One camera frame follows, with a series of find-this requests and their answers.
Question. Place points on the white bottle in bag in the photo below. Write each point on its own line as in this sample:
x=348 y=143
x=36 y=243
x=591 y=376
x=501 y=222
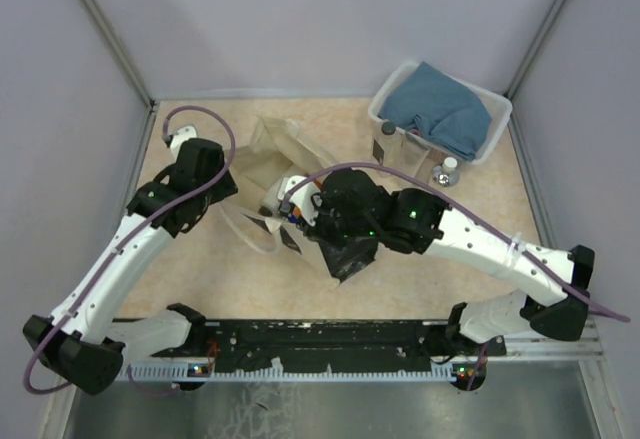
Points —
x=270 y=203

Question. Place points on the cream canvas tote bag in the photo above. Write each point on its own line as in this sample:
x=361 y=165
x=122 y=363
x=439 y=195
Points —
x=278 y=149

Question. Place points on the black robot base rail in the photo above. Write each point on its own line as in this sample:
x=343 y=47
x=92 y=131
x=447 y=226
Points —
x=351 y=349

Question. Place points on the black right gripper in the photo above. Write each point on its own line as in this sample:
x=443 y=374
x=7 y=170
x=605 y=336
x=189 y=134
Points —
x=317 y=232

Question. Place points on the aluminium frame rail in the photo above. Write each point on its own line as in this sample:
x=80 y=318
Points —
x=117 y=49

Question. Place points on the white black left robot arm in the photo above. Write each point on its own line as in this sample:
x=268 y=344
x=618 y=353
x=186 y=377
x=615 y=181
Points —
x=79 y=340

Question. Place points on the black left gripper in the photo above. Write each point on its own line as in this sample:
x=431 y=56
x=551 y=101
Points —
x=225 y=186

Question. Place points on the orange blue tube in bag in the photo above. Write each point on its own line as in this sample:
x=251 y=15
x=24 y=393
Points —
x=294 y=215

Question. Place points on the clear square bottle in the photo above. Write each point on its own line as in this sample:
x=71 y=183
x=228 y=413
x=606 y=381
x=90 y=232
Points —
x=386 y=145

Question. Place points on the blue folded towel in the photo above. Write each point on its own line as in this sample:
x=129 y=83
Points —
x=445 y=112

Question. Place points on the white plastic basket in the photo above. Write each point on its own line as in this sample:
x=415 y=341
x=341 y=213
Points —
x=499 y=108

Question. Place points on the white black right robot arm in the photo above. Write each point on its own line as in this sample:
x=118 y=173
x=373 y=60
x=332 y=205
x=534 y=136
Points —
x=550 y=286

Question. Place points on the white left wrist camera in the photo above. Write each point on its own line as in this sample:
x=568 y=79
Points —
x=179 y=137

